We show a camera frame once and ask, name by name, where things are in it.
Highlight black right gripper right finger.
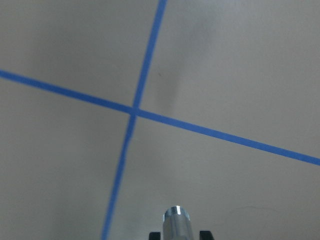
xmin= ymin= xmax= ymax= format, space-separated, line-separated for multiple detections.
xmin=199 ymin=230 xmax=214 ymax=240

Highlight chrome metal pipe fitting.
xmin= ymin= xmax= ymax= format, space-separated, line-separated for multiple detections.
xmin=162 ymin=205 xmax=194 ymax=240

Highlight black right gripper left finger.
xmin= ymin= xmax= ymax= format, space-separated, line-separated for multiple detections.
xmin=148 ymin=232 xmax=161 ymax=240

